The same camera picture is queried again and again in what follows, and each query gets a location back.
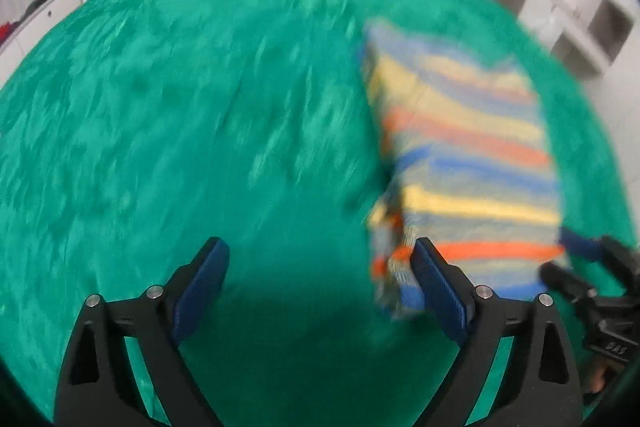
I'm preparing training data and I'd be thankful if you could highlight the person's right hand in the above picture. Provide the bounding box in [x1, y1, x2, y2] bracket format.
[582, 355, 625, 405]

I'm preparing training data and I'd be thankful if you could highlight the green patterned bedspread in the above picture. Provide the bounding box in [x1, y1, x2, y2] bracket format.
[1, 0, 636, 426]

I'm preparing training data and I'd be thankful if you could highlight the striped knit sweater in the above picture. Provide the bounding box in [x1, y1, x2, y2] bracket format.
[363, 20, 566, 319]

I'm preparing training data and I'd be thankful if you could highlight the white drawer cabinet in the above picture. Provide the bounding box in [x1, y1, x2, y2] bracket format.
[1, 0, 82, 86]

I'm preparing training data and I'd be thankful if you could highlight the white desk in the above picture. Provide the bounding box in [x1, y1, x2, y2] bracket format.
[498, 0, 634, 80]

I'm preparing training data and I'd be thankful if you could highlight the red item on cabinet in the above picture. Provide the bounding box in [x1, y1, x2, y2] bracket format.
[0, 22, 20, 46]

